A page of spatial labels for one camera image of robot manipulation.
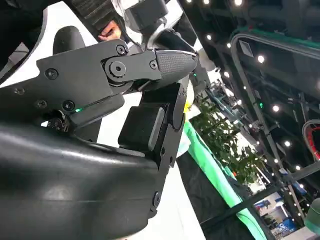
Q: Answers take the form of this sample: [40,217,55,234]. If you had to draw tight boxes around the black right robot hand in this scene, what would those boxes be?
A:
[0,38,200,240]

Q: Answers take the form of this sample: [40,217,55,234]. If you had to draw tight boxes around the green cloth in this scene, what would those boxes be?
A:
[183,119,267,240]

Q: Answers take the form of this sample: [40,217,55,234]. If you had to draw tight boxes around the black rounded chair back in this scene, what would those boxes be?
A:
[53,25,86,56]

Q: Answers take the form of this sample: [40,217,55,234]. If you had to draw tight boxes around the person's hand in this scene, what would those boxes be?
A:
[97,19,125,42]

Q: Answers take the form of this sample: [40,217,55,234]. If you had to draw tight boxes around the green leafy plant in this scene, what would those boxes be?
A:
[191,98,266,186]

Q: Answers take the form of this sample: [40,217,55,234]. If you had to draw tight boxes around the grey box device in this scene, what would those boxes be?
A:
[124,0,169,32]

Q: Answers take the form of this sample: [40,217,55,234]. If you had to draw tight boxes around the blue display booth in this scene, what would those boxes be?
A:
[253,193,297,236]

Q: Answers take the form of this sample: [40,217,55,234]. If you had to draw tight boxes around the red and black hoop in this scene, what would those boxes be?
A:
[301,119,320,161]

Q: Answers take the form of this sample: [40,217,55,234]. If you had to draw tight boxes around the dark green round object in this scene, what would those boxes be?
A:
[306,199,320,229]

